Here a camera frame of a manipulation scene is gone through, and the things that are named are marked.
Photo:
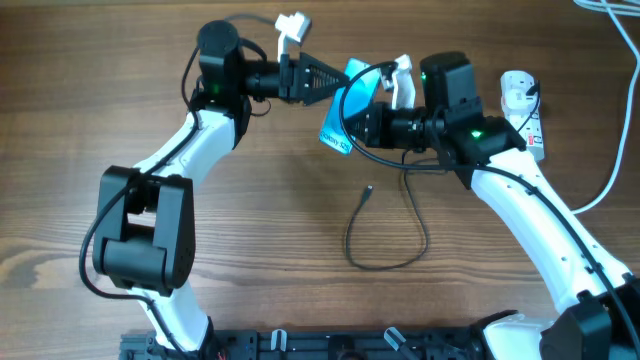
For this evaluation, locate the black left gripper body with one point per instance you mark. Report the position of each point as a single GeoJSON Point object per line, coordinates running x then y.
{"type": "Point", "coordinates": [287, 79]}

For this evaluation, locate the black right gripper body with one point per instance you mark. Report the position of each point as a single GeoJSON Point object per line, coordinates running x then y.
{"type": "Point", "coordinates": [384, 129]}

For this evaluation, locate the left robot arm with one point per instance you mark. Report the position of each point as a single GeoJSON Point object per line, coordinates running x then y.
{"type": "Point", "coordinates": [143, 237]}

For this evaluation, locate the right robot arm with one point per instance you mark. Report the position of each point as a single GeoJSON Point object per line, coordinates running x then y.
{"type": "Point", "coordinates": [595, 295]}

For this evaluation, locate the white USB charger plug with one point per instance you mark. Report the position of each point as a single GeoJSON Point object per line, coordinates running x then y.
{"type": "Point", "coordinates": [515, 99]}

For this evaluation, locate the white power strip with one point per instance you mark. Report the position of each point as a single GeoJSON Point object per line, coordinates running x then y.
{"type": "Point", "coordinates": [528, 125]}

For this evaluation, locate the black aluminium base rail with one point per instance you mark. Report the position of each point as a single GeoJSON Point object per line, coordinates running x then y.
{"type": "Point", "coordinates": [393, 343]}

